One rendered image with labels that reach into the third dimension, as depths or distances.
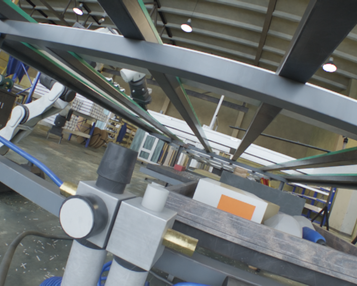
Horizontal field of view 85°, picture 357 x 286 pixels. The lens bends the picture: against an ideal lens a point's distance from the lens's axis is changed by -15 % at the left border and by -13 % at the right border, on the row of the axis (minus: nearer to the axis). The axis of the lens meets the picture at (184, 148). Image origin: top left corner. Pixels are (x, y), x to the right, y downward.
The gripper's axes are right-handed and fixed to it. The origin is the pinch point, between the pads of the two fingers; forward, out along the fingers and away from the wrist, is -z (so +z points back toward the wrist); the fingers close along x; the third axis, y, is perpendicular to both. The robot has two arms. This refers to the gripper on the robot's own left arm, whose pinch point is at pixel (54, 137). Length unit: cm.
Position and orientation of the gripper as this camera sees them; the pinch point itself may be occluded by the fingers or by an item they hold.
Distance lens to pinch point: 198.2
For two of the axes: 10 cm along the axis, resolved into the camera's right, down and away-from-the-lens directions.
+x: 8.5, 3.5, 4.0
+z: 4.0, -9.2, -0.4
